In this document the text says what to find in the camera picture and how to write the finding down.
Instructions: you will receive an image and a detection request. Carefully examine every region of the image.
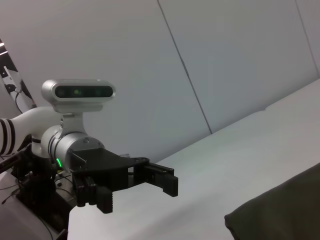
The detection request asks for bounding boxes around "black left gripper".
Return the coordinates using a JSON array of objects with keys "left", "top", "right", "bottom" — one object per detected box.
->
[{"left": 68, "top": 147, "right": 180, "bottom": 215}]

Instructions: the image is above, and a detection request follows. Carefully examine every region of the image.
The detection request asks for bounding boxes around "dark green shirt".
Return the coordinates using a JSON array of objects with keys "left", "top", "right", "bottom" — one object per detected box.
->
[{"left": 224, "top": 162, "right": 320, "bottom": 240}]

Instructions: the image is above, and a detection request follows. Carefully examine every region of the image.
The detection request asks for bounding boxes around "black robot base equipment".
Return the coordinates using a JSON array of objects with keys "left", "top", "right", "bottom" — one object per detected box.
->
[{"left": 0, "top": 149, "right": 79, "bottom": 240}]

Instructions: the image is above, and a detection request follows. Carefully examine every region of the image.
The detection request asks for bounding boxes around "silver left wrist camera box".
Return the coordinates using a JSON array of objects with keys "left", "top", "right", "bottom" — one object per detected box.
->
[{"left": 41, "top": 79, "right": 117, "bottom": 118}]

